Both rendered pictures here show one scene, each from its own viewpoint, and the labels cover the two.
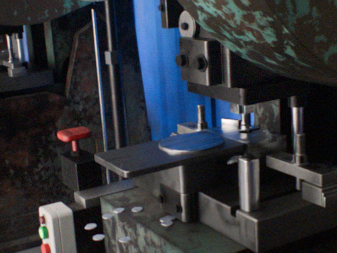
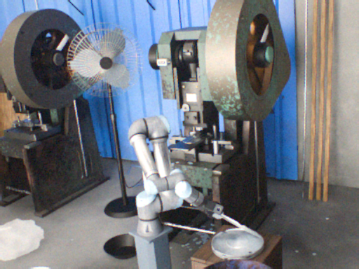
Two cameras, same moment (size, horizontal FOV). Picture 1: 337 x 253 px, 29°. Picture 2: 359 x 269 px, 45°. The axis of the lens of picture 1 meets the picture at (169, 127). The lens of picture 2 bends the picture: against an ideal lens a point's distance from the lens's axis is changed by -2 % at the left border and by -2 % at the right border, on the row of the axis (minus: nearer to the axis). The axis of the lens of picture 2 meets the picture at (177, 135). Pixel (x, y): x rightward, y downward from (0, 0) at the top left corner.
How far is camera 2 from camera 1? 200 cm
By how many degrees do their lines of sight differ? 28
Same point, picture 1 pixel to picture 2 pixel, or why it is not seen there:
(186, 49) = (188, 115)
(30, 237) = (61, 201)
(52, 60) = (57, 120)
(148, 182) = (173, 155)
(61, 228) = not seen: hidden behind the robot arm
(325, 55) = (250, 116)
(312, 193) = (228, 146)
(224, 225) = (209, 159)
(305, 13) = (247, 109)
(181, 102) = not seen: hidden behind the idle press
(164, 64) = not seen: hidden behind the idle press
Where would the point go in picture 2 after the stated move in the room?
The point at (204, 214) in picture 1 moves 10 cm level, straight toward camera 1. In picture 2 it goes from (200, 158) to (208, 162)
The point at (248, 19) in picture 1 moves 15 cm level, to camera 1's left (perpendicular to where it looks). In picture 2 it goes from (237, 111) to (216, 116)
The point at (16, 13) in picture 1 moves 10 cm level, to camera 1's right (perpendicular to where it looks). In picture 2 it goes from (57, 103) to (69, 101)
